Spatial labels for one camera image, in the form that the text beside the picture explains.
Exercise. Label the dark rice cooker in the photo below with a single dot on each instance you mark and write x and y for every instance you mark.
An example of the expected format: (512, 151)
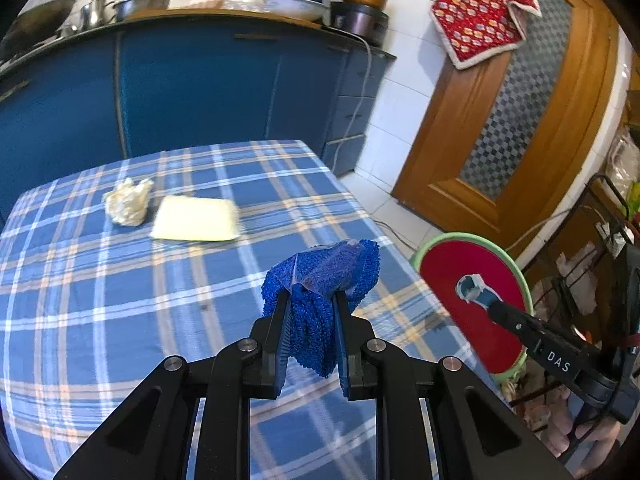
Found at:
(360, 22)

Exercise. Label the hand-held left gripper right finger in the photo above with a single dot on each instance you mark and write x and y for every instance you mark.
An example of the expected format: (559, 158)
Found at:
(341, 340)

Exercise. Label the small steel pot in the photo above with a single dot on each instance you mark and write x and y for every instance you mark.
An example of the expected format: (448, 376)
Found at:
(95, 15)

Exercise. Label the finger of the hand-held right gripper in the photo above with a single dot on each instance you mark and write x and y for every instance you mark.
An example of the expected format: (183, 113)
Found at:
(512, 322)

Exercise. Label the crumpled clear plastic bag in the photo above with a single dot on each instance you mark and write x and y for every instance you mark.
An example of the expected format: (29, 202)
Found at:
(580, 280)

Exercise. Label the white bowl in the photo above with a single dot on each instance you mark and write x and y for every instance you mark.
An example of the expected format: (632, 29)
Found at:
(295, 7)

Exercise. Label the white and blue wrapper scrap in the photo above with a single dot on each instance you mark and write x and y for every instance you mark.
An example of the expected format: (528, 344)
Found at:
(472, 287)

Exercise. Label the blue plaid tablecloth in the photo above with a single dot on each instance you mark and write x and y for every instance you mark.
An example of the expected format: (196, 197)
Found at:
(150, 310)

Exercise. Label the steel basin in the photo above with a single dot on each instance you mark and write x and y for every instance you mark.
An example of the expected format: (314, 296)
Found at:
(142, 6)

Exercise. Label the red quilted cloth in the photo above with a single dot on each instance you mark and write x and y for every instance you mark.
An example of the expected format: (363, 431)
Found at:
(480, 10)

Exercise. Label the blue kitchen cabinet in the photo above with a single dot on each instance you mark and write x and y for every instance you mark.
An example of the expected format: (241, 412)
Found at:
(200, 85)

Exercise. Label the black wok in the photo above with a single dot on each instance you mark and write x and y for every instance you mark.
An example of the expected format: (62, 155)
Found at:
(35, 22)

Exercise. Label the person's right hand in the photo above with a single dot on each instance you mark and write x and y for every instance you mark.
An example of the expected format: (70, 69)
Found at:
(602, 435)

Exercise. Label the red bin with green rim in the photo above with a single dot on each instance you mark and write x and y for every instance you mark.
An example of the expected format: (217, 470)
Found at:
(450, 310)

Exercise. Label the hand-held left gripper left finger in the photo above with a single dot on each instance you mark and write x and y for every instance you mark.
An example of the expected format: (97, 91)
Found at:
(285, 330)

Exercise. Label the wooden door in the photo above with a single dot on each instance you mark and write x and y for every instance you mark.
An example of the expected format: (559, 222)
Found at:
(450, 160)

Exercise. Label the yellow sponge cloth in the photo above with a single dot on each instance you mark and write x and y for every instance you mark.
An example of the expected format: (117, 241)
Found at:
(195, 217)

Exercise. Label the crumpled white paper ball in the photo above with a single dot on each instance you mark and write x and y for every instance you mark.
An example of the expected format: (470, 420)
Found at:
(127, 202)

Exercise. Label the blue chenille cloth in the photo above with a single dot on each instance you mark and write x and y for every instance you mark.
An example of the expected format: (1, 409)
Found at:
(325, 270)

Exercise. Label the pink plastic bag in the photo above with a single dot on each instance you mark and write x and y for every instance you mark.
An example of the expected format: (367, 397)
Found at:
(545, 410)

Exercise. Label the clear plastic food bag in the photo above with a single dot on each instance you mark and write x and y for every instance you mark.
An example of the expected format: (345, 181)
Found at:
(240, 2)

